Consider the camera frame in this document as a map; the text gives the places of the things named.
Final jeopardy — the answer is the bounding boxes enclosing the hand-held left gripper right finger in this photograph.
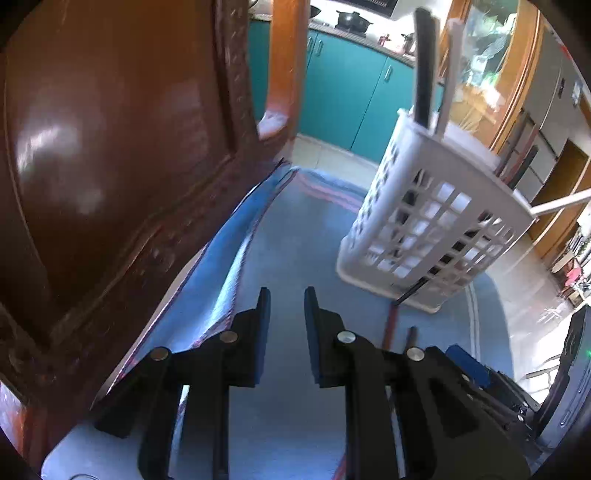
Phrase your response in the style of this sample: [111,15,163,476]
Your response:
[303,286,479,480]

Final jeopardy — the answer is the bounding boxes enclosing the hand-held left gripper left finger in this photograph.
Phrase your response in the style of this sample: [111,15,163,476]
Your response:
[92,286,271,480]

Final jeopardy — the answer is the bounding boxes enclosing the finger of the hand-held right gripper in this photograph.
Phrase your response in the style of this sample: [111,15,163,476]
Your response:
[444,344,541,446]

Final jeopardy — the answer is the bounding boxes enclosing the red-brown chopstick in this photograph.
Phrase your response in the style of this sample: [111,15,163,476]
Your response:
[505,127,540,183]
[382,302,402,349]

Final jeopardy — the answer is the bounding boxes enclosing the thin black chopstick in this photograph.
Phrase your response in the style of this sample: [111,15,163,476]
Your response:
[510,147,540,189]
[392,274,437,306]

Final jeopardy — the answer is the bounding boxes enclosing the beige chopstick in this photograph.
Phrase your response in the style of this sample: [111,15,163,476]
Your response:
[530,191,591,217]

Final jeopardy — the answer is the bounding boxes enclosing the white plastic utensil basket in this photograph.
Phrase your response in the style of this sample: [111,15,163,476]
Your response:
[336,107,536,315]

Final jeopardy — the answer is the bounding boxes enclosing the dark brown chopstick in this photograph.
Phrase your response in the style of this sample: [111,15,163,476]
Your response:
[496,111,529,176]

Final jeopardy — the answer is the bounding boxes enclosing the thick black chopstick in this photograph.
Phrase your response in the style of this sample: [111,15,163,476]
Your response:
[412,8,439,127]

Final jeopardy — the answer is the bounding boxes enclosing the white chopstick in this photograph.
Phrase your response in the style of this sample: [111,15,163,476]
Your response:
[434,18,464,137]

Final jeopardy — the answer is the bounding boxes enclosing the blue striped cloth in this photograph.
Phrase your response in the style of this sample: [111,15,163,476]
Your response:
[41,159,515,480]

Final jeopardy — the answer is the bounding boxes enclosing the brown wooden chair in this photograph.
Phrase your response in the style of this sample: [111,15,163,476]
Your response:
[0,0,310,462]

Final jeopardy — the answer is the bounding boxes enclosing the teal kitchen cabinets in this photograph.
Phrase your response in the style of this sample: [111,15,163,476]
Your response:
[247,18,446,164]

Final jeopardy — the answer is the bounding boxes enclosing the grey refrigerator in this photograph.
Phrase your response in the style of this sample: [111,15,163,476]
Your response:
[508,28,591,199]

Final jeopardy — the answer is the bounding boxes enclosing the wooden framed glass door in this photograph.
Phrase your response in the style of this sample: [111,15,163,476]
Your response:
[443,0,546,153]

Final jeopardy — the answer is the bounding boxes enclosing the black pot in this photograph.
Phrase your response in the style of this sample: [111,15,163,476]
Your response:
[335,10,372,37]

